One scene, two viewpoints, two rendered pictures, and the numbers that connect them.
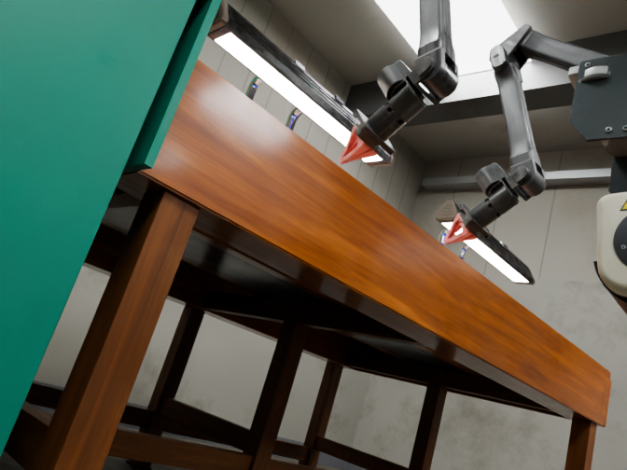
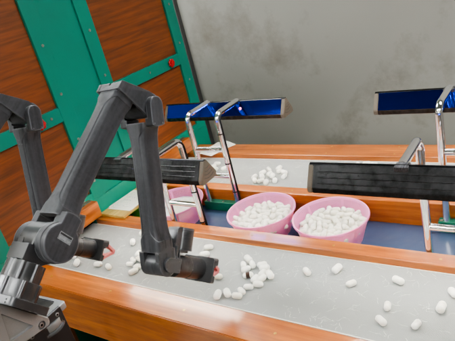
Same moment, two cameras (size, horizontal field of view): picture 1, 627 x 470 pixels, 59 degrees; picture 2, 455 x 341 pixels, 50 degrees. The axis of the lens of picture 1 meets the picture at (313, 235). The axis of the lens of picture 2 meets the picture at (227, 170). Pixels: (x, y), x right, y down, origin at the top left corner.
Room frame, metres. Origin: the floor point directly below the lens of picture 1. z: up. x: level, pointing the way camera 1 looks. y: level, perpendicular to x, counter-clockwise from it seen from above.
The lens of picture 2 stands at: (1.26, -1.52, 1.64)
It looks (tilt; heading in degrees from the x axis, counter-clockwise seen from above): 23 degrees down; 80
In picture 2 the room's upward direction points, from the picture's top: 15 degrees counter-clockwise
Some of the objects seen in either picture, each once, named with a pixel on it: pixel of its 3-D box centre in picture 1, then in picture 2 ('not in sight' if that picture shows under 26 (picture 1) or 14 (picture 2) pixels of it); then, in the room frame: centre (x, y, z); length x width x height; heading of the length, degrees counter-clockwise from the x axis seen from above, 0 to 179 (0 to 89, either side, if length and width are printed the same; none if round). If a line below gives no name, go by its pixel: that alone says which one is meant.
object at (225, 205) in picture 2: not in sight; (223, 154); (1.59, 0.42, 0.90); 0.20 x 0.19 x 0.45; 132
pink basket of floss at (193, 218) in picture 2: not in sight; (176, 210); (1.33, 0.42, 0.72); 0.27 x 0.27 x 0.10
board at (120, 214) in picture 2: not in sight; (137, 197); (1.18, 0.58, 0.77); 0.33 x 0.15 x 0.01; 42
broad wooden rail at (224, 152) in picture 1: (460, 315); (225, 339); (1.32, -0.40, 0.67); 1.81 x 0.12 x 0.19; 132
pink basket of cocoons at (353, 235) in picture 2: not in sight; (332, 226); (1.81, -0.12, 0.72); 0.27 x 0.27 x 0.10
